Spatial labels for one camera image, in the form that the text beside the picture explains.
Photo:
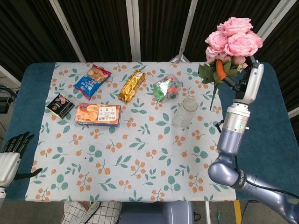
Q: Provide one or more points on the white table leg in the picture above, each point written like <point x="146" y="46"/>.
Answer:
<point x="207" y="212"/>

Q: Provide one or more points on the clear textured glass vase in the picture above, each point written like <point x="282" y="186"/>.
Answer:
<point x="184" y="115"/>

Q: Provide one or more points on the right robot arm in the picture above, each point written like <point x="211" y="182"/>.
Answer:
<point x="230" y="142"/>

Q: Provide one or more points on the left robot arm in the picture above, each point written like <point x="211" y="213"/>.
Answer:
<point x="2" y="193"/>

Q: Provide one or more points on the white checkered fabric bag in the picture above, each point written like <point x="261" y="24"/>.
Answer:
<point x="102" y="213"/>

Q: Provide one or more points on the blue biscuit snack bag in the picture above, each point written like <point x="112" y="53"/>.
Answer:
<point x="90" y="84"/>

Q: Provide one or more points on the clear bag of candy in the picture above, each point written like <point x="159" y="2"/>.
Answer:
<point x="167" y="88"/>

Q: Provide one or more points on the orange cracker box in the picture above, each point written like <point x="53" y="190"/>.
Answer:
<point x="98" y="114"/>

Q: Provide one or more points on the white partition frame post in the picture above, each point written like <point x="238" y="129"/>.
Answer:
<point x="133" y="30"/>
<point x="67" y="31"/>
<point x="273" y="21"/>
<point x="188" y="25"/>

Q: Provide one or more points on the pink rose bouquet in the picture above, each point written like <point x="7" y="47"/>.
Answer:
<point x="236" y="39"/>

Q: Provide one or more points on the gold foil snack packet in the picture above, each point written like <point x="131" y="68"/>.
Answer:
<point x="132" y="86"/>

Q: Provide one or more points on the right orange-tipped robot hand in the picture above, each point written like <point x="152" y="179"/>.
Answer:
<point x="251" y="86"/>

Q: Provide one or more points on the teal table cover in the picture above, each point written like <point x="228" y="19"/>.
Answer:
<point x="268" y="130"/>

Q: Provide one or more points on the floral print tablecloth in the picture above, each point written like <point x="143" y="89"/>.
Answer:
<point x="130" y="158"/>

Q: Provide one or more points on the grey-blue plastic stool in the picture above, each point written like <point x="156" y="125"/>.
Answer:
<point x="154" y="213"/>

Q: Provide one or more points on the black electronic device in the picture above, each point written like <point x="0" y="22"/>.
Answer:
<point x="4" y="103"/>

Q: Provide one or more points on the black luncheon meat tin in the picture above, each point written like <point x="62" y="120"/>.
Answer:
<point x="59" y="106"/>

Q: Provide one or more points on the left black-fingered robot hand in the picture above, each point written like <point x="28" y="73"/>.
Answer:
<point x="8" y="163"/>

